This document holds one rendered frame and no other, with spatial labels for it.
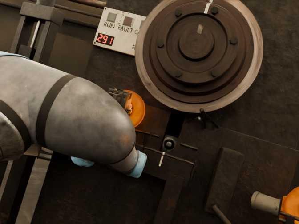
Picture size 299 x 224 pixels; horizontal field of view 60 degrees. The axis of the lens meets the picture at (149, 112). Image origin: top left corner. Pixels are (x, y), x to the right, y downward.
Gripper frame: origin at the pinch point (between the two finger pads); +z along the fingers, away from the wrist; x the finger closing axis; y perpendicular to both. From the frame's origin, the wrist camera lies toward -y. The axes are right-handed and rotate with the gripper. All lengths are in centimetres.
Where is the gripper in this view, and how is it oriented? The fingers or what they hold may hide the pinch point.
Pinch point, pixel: (127, 105)
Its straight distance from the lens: 103.7
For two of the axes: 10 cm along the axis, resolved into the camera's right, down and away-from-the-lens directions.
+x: -9.4, -2.9, 1.9
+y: 2.4, -9.4, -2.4
